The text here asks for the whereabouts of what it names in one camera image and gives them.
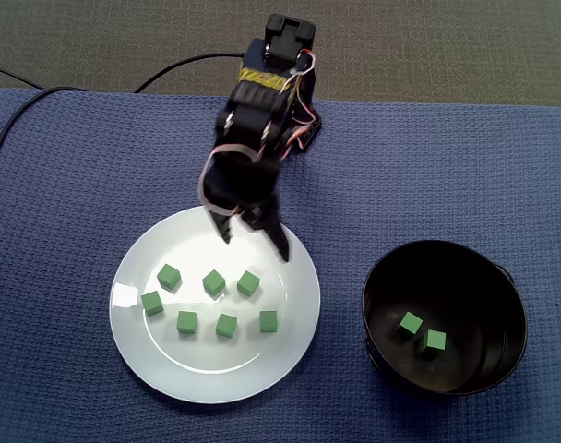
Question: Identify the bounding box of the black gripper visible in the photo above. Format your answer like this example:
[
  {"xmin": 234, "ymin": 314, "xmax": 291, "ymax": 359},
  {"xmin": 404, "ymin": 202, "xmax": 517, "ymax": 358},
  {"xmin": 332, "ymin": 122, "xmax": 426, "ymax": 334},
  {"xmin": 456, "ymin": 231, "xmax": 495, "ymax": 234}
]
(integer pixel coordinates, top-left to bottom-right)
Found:
[{"xmin": 199, "ymin": 150, "xmax": 292, "ymax": 264}]

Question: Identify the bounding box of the small green cube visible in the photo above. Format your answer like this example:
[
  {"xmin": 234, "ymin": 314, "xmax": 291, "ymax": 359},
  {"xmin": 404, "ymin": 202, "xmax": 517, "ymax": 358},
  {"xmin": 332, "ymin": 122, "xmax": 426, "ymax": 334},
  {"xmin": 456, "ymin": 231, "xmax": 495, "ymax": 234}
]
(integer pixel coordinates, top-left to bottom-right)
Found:
[
  {"xmin": 156, "ymin": 263, "xmax": 183, "ymax": 292},
  {"xmin": 258, "ymin": 310, "xmax": 280, "ymax": 334},
  {"xmin": 140, "ymin": 290, "xmax": 165, "ymax": 317},
  {"xmin": 201, "ymin": 269, "xmax": 227, "ymax": 296},
  {"xmin": 176, "ymin": 310, "xmax": 198, "ymax": 335},
  {"xmin": 423, "ymin": 329, "xmax": 448, "ymax": 356},
  {"xmin": 236, "ymin": 269, "xmax": 262, "ymax": 297},
  {"xmin": 214, "ymin": 313, "xmax": 239, "ymax": 339},
  {"xmin": 398, "ymin": 311, "xmax": 424, "ymax": 337}
]

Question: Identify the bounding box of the white round plate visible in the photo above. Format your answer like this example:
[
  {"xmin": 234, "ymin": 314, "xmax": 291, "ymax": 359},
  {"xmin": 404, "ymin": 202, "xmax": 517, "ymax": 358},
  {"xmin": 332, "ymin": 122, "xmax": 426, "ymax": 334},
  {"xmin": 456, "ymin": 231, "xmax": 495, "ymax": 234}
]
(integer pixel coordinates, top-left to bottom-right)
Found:
[{"xmin": 108, "ymin": 204, "xmax": 322, "ymax": 406}]

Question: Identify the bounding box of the black lattice table clamp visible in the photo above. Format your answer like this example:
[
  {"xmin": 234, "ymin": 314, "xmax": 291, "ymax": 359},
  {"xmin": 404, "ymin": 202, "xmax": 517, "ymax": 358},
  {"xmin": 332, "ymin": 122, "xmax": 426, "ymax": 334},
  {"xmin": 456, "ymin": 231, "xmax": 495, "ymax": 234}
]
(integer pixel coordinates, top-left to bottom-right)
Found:
[{"xmin": 298, "ymin": 109, "xmax": 324, "ymax": 154}]

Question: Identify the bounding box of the blue woven table cloth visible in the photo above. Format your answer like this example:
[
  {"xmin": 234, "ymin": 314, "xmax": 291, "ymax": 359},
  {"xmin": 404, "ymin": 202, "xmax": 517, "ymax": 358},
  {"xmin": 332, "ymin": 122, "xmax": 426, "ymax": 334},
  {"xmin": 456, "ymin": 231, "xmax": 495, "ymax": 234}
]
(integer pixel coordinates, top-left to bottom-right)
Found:
[{"xmin": 0, "ymin": 86, "xmax": 561, "ymax": 443}]

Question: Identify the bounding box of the black round bowl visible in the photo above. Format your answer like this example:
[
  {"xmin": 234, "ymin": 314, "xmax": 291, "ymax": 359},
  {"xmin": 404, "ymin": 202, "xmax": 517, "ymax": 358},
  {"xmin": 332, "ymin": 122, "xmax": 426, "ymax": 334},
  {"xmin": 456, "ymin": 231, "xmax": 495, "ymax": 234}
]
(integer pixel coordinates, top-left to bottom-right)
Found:
[{"xmin": 361, "ymin": 238, "xmax": 530, "ymax": 397}]

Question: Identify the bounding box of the black cable with plug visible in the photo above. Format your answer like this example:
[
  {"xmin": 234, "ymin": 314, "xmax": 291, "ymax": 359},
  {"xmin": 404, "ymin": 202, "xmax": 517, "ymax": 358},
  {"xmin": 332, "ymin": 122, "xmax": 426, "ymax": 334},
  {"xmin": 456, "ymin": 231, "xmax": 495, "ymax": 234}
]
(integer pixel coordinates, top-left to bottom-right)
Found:
[{"xmin": 133, "ymin": 52, "xmax": 247, "ymax": 95}]

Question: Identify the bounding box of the long black cable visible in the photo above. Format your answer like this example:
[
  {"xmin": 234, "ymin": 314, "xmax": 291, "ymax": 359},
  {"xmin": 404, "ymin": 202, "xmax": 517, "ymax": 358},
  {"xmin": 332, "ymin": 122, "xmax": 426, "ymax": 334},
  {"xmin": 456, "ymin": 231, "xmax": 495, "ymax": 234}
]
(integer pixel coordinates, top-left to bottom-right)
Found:
[{"xmin": 0, "ymin": 85, "xmax": 86, "ymax": 195}]

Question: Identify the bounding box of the thin black floor cable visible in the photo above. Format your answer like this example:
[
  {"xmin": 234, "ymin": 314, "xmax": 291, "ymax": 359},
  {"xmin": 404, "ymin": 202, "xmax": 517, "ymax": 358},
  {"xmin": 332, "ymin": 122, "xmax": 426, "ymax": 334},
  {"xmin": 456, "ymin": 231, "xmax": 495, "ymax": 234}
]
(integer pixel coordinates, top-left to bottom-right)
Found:
[{"xmin": 0, "ymin": 62, "xmax": 45, "ymax": 90}]

